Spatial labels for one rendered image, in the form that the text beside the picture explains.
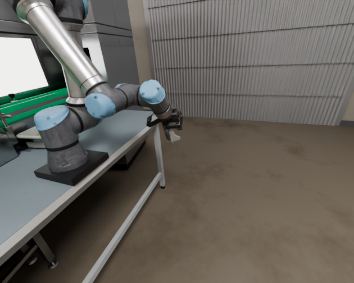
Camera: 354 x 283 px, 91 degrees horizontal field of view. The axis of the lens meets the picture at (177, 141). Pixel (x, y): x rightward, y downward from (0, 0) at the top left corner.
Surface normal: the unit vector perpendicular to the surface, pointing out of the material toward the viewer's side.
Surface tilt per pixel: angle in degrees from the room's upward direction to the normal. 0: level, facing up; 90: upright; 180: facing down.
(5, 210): 0
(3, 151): 90
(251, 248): 0
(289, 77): 90
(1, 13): 90
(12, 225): 0
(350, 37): 90
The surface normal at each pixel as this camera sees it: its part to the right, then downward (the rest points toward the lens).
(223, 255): -0.06, -0.88
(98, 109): -0.37, 0.43
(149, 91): -0.25, -0.34
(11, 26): 0.98, 0.03
